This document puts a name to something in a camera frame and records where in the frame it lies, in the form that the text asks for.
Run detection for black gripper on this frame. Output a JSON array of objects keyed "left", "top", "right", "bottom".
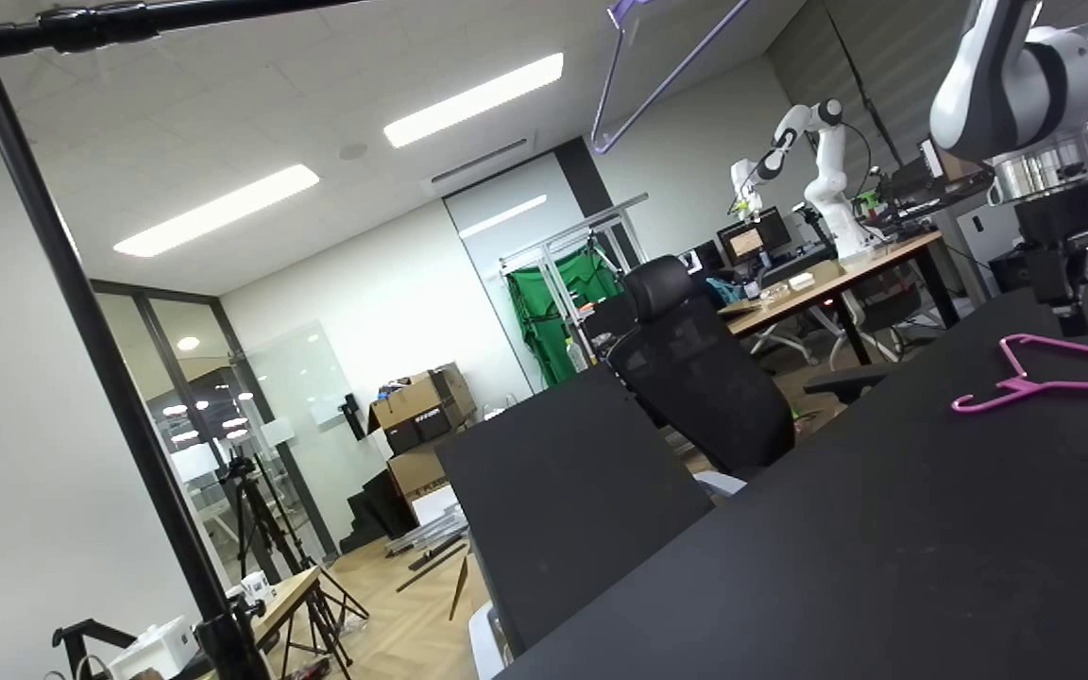
[{"left": 1014, "top": 183, "right": 1088, "bottom": 341}]

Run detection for pink plastic coat hanger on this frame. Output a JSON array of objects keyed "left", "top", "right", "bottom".
[{"left": 947, "top": 330, "right": 1088, "bottom": 419}]

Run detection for black hanging rod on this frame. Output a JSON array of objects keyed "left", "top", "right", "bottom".
[{"left": 0, "top": 0, "right": 355, "bottom": 64}]

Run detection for wooden desk with black legs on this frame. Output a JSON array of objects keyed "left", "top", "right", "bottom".
[{"left": 713, "top": 227, "right": 968, "bottom": 371}]

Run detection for black computer monitor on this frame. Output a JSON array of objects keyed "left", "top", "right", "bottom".
[{"left": 706, "top": 209, "right": 796, "bottom": 269}]

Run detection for black office chair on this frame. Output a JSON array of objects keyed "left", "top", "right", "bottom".
[{"left": 601, "top": 253, "right": 802, "bottom": 482}]

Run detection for green cloth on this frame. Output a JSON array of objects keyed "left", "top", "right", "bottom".
[
  {"left": 553, "top": 240, "right": 632, "bottom": 311},
  {"left": 501, "top": 259, "right": 583, "bottom": 390}
]

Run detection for black panel board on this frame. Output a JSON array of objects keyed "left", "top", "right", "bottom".
[{"left": 433, "top": 361, "right": 716, "bottom": 661}]

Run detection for ceiling air vent slot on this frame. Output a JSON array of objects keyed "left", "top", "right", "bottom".
[{"left": 428, "top": 131, "right": 531, "bottom": 190}]

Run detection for rectangular ceiling light panel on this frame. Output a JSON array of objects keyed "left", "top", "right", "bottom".
[
  {"left": 380, "top": 49, "right": 572, "bottom": 152},
  {"left": 108, "top": 159, "right": 324, "bottom": 259}
]

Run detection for stacked cardboard boxes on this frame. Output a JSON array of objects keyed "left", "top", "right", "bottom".
[{"left": 368, "top": 360, "right": 478, "bottom": 437}]

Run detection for black storage box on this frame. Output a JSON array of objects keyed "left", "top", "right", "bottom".
[{"left": 380, "top": 408, "right": 462, "bottom": 457}]

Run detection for small cardboard box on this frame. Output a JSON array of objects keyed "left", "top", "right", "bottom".
[{"left": 384, "top": 442, "right": 456, "bottom": 502}]

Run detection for glass whiteboard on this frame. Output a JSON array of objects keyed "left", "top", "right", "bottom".
[{"left": 243, "top": 317, "right": 355, "bottom": 437}]

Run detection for wooden board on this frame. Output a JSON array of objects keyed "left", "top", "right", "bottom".
[{"left": 244, "top": 563, "right": 324, "bottom": 648}]

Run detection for white plastic box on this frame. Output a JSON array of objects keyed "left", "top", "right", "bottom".
[{"left": 101, "top": 611, "right": 203, "bottom": 680}]

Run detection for black stand pole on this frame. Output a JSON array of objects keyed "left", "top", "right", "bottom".
[{"left": 0, "top": 13, "right": 271, "bottom": 680}]

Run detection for black camera tripod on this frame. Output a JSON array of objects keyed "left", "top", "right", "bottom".
[{"left": 203, "top": 446, "right": 373, "bottom": 680}]

